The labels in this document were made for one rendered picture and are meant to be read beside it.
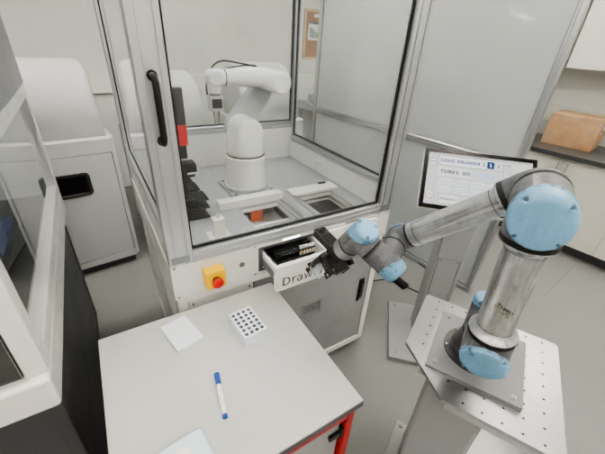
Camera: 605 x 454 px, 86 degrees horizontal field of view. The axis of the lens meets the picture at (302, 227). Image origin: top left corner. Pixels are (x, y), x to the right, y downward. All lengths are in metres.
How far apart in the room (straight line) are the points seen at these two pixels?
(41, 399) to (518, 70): 2.57
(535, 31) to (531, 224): 1.80
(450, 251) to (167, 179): 1.50
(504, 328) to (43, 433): 1.27
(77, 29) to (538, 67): 3.72
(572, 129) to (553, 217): 3.23
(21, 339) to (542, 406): 1.35
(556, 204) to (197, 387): 0.97
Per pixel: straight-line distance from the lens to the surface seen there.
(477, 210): 0.93
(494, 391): 1.20
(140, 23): 0.96
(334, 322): 1.88
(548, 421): 1.24
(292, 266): 1.19
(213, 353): 1.13
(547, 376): 1.36
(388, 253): 0.93
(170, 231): 1.11
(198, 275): 1.23
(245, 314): 1.18
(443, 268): 2.02
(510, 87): 2.47
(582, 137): 3.96
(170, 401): 1.06
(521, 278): 0.86
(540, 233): 0.77
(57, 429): 1.30
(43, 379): 1.04
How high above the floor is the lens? 1.63
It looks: 30 degrees down
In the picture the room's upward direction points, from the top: 4 degrees clockwise
